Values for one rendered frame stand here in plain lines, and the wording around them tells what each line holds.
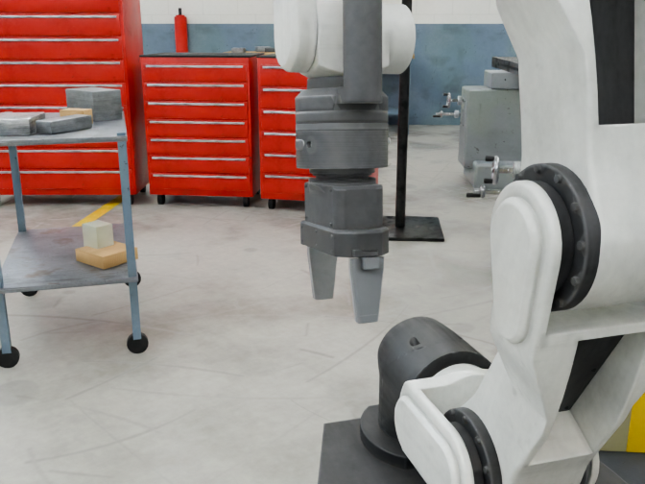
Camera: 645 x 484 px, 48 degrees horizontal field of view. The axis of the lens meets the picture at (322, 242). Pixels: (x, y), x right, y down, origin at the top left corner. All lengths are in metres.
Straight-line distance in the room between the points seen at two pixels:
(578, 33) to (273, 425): 1.86
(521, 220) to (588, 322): 0.13
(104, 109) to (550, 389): 2.55
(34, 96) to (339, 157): 4.64
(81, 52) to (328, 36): 4.49
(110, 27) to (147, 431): 3.22
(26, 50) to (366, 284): 4.67
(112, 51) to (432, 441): 4.35
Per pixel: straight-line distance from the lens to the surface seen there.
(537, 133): 0.75
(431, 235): 4.31
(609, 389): 0.86
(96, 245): 2.98
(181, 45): 9.35
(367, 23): 0.65
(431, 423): 0.96
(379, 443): 1.17
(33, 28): 5.21
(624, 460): 2.30
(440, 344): 1.10
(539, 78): 0.75
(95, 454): 2.32
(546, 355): 0.73
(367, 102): 0.64
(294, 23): 0.67
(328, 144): 0.66
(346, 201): 0.66
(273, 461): 2.20
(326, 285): 0.77
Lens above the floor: 1.21
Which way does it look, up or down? 17 degrees down
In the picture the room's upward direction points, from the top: straight up
